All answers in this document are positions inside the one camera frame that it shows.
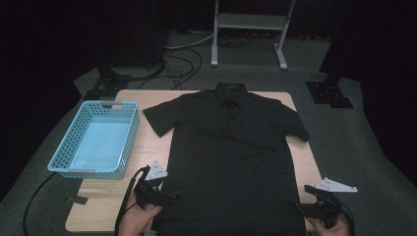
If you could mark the black stand base plate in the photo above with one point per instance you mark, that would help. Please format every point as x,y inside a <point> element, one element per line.
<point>329,95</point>
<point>106,87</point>

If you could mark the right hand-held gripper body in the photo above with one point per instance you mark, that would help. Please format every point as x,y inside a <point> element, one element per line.
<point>326,205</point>

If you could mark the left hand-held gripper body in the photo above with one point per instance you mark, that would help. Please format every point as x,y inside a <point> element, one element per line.
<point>146,193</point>

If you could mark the person's left hand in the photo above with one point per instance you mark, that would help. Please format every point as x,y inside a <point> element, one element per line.
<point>137,219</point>

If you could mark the light blue perforated plastic basket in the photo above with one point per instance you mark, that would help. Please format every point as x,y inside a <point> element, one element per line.
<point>98,144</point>

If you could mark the black tape strip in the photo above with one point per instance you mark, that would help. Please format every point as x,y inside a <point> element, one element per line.
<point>78,199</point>

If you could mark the black short-sleeved shirt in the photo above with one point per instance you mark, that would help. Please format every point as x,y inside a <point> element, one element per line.
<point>229,157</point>

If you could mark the person's right hand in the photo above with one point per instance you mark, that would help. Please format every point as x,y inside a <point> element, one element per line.
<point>331,231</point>

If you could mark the white metal stand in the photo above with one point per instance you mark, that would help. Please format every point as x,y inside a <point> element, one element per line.
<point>249,21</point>

